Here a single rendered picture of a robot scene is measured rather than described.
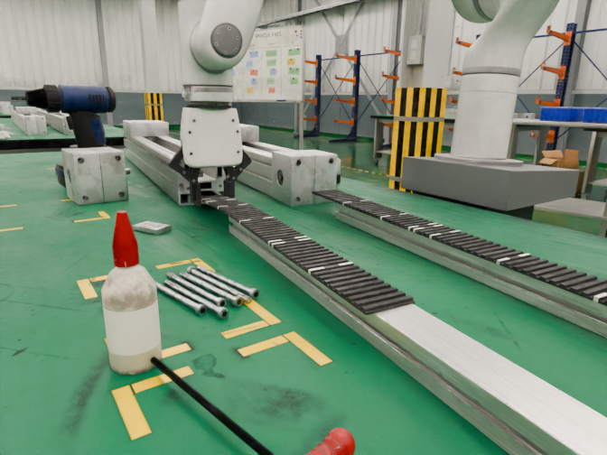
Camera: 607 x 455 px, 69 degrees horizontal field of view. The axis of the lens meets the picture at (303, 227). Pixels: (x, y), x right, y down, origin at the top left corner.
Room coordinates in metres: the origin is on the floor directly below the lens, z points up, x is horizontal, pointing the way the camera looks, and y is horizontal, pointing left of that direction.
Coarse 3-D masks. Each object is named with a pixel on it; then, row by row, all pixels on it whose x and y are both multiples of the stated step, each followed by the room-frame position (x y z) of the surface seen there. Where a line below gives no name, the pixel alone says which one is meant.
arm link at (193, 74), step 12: (180, 0) 0.76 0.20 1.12; (192, 0) 0.74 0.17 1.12; (204, 0) 0.74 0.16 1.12; (180, 12) 0.75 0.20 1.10; (192, 12) 0.74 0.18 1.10; (180, 24) 0.76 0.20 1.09; (192, 24) 0.73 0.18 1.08; (180, 36) 0.76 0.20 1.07; (192, 60) 0.73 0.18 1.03; (192, 72) 0.74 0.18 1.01; (204, 72) 0.74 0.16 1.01; (216, 72) 0.74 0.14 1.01; (228, 72) 0.76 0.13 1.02; (192, 84) 0.74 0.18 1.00; (204, 84) 0.74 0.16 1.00; (216, 84) 0.74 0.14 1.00; (228, 84) 0.76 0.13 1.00
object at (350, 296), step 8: (360, 288) 0.36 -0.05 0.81; (368, 288) 0.36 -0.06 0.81; (376, 288) 0.36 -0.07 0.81; (384, 288) 0.36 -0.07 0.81; (392, 288) 0.36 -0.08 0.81; (344, 296) 0.35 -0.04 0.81; (352, 296) 0.34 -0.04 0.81; (360, 296) 0.34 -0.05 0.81; (368, 296) 0.34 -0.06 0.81; (376, 296) 0.35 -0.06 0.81; (352, 304) 0.33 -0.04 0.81
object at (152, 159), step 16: (128, 144) 1.40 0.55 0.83; (144, 144) 1.12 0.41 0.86; (160, 144) 1.32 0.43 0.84; (176, 144) 1.12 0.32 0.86; (144, 160) 1.21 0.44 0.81; (160, 160) 0.99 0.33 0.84; (160, 176) 0.95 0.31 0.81; (176, 176) 0.81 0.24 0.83; (208, 176) 0.87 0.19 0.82; (224, 176) 0.84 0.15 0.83; (176, 192) 0.81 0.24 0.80
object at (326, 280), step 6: (354, 270) 0.40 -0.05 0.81; (360, 270) 0.40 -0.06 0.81; (318, 276) 0.39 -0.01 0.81; (324, 276) 0.38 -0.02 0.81; (330, 276) 0.39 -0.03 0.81; (336, 276) 0.39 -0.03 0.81; (342, 276) 0.39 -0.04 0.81; (348, 276) 0.39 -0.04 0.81; (354, 276) 0.39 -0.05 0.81; (360, 276) 0.39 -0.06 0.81; (366, 276) 0.39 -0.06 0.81; (324, 282) 0.37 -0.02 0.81; (330, 282) 0.37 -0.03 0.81; (336, 282) 0.38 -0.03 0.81
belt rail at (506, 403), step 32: (320, 288) 0.41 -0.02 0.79; (352, 320) 0.35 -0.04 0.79; (384, 320) 0.31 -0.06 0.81; (416, 320) 0.31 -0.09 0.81; (384, 352) 0.31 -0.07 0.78; (416, 352) 0.28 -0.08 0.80; (448, 352) 0.26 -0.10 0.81; (480, 352) 0.27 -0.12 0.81; (448, 384) 0.26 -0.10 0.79; (480, 384) 0.23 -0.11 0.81; (512, 384) 0.23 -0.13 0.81; (544, 384) 0.23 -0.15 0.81; (480, 416) 0.23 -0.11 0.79; (512, 416) 0.21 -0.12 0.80; (544, 416) 0.20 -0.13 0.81; (576, 416) 0.20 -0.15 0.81; (512, 448) 0.21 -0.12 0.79; (544, 448) 0.19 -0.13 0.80; (576, 448) 0.18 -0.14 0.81
